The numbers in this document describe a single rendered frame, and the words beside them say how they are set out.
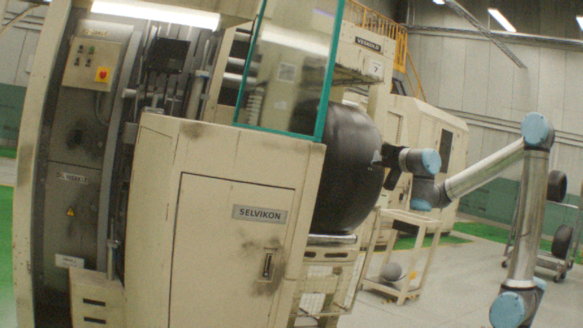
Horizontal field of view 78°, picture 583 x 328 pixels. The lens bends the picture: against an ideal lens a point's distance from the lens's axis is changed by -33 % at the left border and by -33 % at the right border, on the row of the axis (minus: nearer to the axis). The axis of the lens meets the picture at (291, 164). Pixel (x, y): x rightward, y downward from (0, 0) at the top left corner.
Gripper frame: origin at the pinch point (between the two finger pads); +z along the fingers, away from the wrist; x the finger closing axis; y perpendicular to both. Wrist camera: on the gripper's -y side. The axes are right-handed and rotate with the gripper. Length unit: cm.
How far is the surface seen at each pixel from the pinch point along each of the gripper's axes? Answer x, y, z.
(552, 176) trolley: -499, 49, 154
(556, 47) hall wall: -1026, 484, 398
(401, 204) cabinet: -350, -13, 365
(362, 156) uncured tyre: 4.9, 2.5, 1.3
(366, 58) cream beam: -21, 56, 40
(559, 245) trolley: -498, -52, 121
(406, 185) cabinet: -352, 12, 363
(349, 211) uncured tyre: 3.9, -18.8, 6.2
